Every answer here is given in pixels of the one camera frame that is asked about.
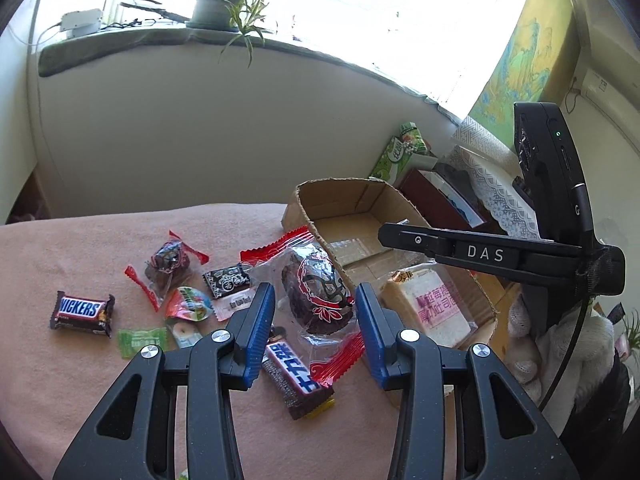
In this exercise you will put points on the wall poster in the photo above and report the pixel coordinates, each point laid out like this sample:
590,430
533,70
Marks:
525,50

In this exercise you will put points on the white device box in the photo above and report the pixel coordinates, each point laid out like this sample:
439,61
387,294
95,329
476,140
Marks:
80,22

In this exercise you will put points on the yellow snack packet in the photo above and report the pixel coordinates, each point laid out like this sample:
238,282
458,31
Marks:
322,407

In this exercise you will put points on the chocolate bar with white print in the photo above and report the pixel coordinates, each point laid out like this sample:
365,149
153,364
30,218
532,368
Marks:
295,375

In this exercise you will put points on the brown chocolate bar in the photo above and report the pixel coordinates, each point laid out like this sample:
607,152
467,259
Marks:
80,310

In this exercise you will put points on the small green plant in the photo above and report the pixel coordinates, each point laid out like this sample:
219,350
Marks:
627,327

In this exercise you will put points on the pale pink candy packet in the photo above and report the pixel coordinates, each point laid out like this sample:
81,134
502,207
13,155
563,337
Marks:
235,305

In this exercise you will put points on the potted plant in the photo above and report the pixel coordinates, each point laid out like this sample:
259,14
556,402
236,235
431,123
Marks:
215,7

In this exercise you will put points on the person's right forearm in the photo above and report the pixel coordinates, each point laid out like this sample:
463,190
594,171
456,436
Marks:
600,410

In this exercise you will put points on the person's right hand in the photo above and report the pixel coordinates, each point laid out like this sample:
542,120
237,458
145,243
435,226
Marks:
522,355

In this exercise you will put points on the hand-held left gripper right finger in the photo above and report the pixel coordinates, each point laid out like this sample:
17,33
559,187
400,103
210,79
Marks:
370,330

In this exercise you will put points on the cardboard box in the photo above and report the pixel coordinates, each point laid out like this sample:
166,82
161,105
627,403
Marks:
350,200

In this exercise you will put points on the orange and blue egg packet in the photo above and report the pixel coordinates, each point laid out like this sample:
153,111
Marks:
190,305

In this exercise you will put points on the pink blanket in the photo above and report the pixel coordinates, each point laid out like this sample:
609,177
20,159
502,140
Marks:
75,260

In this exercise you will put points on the grey-green sill cushion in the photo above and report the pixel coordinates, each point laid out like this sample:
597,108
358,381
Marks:
200,42

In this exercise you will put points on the green candy packet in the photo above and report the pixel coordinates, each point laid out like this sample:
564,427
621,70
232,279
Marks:
142,340

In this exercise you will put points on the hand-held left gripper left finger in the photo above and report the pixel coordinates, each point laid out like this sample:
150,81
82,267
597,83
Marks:
260,325

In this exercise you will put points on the black tool on sill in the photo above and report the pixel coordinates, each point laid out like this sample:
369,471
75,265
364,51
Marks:
155,9

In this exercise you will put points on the small brown cake packet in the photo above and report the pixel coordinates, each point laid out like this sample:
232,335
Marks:
167,260

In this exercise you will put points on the black candy packet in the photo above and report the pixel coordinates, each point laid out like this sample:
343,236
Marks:
227,280

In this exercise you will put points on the sliced bread packet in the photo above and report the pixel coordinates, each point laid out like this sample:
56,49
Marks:
435,310

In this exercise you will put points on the dark red box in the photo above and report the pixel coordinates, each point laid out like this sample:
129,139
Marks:
430,200

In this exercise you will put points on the white air conditioner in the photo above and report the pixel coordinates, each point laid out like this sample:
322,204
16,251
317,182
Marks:
600,87

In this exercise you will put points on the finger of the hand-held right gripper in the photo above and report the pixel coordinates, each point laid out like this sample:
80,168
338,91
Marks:
410,239

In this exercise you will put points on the large brown cake packet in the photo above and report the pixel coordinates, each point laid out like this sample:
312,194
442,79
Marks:
315,290

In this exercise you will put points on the clear packet with white candy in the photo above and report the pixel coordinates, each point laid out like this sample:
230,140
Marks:
182,332

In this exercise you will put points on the white patterned cloth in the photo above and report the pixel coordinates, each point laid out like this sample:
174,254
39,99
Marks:
490,195

